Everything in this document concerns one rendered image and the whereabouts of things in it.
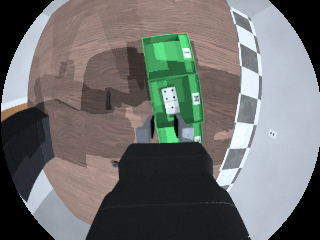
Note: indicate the green divided tray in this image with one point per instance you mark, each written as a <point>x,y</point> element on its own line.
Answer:
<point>164,57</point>

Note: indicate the white domino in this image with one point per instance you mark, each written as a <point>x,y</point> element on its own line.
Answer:
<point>171,101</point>

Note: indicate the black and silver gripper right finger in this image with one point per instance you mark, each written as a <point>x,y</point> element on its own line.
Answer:
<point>183,132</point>

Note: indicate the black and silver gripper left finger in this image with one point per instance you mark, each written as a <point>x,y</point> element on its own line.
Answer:
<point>146,132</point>

